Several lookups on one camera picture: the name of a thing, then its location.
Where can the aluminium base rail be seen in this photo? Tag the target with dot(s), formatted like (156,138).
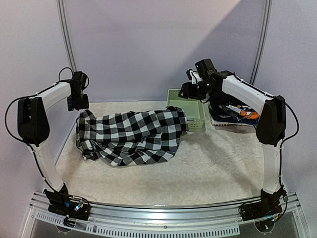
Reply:
(220,220)

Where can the pale green plastic laundry basket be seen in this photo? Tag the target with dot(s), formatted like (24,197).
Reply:
(193,110)

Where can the dark folded clothes stack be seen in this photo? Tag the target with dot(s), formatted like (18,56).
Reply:
(221,118)

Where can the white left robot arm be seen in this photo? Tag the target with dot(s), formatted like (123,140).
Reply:
(33,125)

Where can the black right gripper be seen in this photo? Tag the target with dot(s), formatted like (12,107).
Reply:
(185,90)

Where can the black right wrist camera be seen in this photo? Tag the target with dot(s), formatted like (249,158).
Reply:
(204,68)

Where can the right corner wall post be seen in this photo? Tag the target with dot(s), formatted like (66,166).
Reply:
(262,39)

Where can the black t-shirt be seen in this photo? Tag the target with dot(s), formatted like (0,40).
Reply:
(220,98)

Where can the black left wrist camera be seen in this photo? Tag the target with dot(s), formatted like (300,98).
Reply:
(81,78)

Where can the black white patterned garment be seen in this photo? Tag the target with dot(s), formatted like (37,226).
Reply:
(132,138)

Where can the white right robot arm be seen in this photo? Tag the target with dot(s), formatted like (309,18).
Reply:
(270,130)

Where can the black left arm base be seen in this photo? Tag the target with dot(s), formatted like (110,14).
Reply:
(65,204)

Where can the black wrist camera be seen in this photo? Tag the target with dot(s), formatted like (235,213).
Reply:
(81,78)
(204,68)

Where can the corner wall post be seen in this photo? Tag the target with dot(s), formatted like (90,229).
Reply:
(65,34)
(262,39)

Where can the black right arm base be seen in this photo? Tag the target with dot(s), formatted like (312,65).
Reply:
(268,205)

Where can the left corner wall post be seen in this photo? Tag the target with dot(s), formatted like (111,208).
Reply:
(65,34)

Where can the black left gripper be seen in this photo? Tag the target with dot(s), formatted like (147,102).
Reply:
(85,104)

